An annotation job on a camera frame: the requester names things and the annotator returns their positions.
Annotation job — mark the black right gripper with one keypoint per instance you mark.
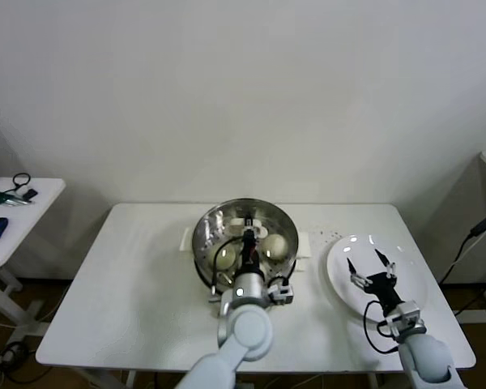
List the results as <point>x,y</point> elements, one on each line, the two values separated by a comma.
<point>384,291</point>

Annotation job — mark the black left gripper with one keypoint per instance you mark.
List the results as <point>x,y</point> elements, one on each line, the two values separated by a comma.
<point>251,255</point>

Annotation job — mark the white steamed baozi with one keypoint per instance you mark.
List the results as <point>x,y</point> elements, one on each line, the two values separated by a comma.
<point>276,246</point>
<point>224,259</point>

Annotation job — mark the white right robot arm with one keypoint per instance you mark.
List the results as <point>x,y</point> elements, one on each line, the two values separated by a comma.
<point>425,360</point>

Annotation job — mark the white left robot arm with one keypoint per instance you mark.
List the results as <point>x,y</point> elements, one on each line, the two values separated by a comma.
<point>247,328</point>

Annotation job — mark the perforated steel steamer basket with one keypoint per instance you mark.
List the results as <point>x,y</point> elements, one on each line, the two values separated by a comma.
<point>303,243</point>

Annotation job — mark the round white plate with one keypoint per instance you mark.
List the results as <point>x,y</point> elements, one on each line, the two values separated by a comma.
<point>413,251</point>

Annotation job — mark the small white side table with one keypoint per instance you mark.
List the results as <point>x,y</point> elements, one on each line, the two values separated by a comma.
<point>36,210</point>

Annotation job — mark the small black device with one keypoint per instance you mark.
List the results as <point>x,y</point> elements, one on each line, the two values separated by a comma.
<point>29,195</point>

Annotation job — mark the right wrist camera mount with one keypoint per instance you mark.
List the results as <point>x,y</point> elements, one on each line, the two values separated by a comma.
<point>405,318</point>

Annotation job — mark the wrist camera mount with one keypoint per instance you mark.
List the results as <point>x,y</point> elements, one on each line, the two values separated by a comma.
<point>405,318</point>
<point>282,291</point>

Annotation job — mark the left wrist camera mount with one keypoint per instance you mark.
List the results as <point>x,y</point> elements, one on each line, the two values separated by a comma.
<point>282,291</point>

